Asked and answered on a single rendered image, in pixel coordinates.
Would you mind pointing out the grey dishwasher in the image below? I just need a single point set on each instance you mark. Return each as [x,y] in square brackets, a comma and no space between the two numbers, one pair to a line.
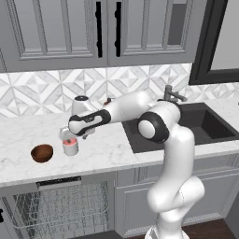
[59,182]

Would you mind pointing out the white cup with red inside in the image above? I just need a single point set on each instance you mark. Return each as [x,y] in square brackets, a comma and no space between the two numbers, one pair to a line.
[71,149]

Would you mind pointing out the black window frame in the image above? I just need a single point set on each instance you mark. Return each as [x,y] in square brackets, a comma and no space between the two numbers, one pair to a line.
[205,46]

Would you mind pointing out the grey sink tap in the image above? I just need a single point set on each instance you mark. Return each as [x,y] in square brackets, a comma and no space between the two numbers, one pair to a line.
[170,92]

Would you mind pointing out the dark sink basin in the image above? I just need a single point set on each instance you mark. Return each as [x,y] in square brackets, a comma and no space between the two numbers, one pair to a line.
[205,124]

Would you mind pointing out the grey wall cupboard door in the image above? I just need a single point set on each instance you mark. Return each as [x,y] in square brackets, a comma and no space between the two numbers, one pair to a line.
[49,31]
[149,28]

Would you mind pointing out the brown bowl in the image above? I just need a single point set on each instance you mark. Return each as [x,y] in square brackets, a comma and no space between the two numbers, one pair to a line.
[42,153]

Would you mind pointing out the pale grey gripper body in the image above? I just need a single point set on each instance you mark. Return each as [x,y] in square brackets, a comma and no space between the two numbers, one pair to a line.
[66,133]

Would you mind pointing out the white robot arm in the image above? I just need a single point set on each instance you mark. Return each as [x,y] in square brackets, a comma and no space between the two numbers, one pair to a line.
[174,149]

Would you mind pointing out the small brown object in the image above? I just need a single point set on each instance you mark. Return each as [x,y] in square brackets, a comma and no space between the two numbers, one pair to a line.
[108,101]

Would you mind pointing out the grey base cupboard door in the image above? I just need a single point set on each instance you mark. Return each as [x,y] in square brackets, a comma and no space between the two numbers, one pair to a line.
[137,208]

